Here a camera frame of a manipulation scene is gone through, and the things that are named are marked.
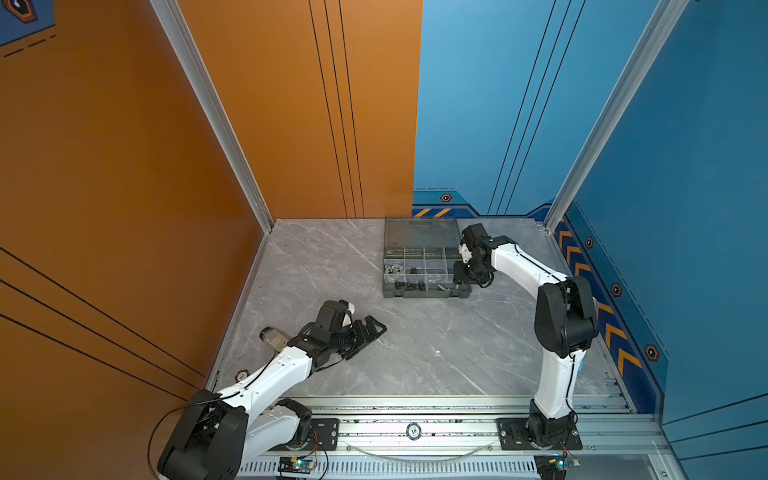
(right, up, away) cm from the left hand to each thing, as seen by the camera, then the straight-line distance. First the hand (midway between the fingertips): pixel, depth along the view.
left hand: (379, 333), depth 84 cm
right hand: (+25, +14, +13) cm, 32 cm away
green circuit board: (-19, -28, -13) cm, 36 cm away
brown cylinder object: (-30, -2, +1) cm, 30 cm away
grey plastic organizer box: (+13, +21, +23) cm, 34 cm away
